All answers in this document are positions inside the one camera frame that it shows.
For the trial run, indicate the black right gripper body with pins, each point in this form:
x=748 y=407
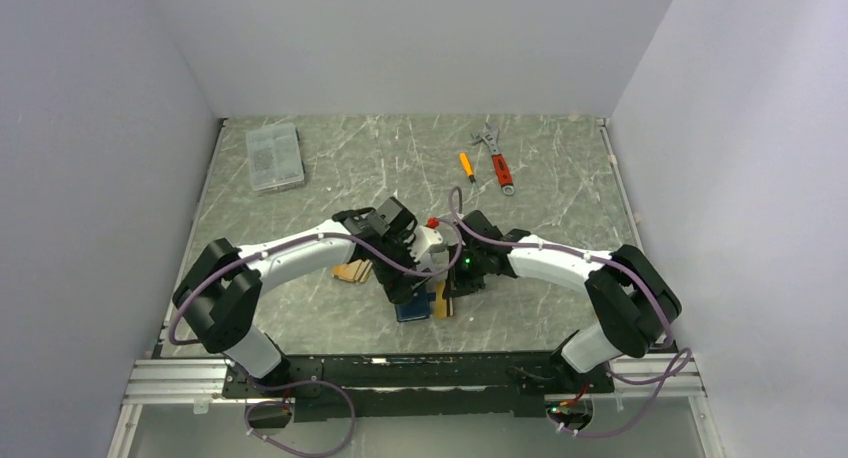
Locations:
x=467 y=272

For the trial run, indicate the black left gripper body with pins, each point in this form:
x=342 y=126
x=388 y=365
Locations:
x=391 y=280

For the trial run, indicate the gold credit card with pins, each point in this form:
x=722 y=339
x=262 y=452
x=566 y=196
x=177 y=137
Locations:
x=443 y=304

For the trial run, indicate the blue leather card holder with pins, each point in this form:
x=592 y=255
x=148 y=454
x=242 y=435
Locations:
x=419 y=308

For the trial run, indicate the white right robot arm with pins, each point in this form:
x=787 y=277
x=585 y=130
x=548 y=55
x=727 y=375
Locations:
x=633 y=305

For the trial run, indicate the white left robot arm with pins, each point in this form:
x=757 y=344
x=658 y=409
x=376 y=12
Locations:
x=218 y=296

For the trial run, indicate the gold card stack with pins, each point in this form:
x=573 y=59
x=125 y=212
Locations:
x=357 y=271

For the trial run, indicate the red adjustable wrench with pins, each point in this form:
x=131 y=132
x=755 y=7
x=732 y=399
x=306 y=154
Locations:
x=489 y=136

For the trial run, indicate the orange screwdriver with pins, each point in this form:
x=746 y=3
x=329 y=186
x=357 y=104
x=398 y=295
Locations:
x=468 y=169

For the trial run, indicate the clear plastic screw box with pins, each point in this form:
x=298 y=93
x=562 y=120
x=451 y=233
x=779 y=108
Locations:
x=274 y=157

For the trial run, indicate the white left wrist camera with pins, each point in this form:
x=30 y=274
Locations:
x=429 y=249

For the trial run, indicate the black base frame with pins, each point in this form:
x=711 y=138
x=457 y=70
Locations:
x=522 y=384

